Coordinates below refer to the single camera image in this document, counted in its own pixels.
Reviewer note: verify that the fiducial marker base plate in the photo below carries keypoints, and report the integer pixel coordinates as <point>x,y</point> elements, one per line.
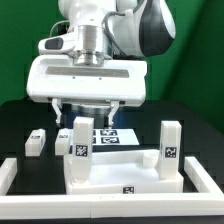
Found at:
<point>114,137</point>

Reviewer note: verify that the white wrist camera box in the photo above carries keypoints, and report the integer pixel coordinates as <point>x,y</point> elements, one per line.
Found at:
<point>55,45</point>

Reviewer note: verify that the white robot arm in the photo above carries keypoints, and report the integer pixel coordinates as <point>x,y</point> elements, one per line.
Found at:
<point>98,60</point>

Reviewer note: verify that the white desk tabletop tray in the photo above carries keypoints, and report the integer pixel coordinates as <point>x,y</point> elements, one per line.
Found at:
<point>122,172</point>

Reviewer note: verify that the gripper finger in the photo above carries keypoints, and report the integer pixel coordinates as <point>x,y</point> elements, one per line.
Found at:
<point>114,106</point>
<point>57,105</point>

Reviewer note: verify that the white U-shaped obstacle frame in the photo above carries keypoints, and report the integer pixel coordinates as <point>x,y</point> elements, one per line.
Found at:
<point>208,200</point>

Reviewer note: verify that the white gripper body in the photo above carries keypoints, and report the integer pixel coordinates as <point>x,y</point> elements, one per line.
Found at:
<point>55,77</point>

